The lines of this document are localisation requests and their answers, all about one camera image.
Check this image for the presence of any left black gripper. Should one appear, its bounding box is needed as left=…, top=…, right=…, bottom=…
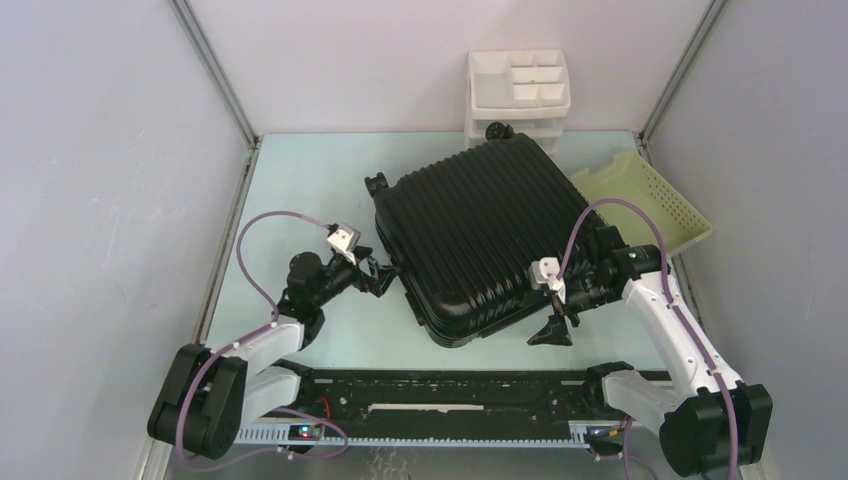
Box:
left=312, top=246, right=400, bottom=308

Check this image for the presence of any black ribbed hard-shell suitcase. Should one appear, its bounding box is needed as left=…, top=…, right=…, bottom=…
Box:
left=365, top=133, right=604, bottom=348

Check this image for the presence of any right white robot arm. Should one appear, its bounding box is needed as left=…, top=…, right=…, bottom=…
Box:
left=528, top=227, right=773, bottom=476

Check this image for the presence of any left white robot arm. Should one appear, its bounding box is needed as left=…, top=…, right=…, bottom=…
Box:
left=147, top=247, right=400, bottom=460

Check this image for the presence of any pale yellow perforated basket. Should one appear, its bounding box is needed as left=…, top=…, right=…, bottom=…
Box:
left=570, top=150, right=714, bottom=256

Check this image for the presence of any white plastic drawer organizer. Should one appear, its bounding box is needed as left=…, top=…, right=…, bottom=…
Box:
left=464, top=49, right=571, bottom=156

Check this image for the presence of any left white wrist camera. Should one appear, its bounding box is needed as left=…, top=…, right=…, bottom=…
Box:
left=327, top=224, right=361, bottom=264

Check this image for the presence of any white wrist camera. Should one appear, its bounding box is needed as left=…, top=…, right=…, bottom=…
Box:
left=327, top=224, right=361, bottom=264
left=528, top=257, right=567, bottom=304

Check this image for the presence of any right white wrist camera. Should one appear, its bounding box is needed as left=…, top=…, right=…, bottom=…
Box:
left=528, top=257, right=567, bottom=304

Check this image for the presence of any grey slotted cable duct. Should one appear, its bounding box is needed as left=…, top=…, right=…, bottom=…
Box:
left=234, top=423, right=589, bottom=449

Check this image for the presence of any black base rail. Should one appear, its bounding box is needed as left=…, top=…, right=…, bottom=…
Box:
left=278, top=368, right=664, bottom=445

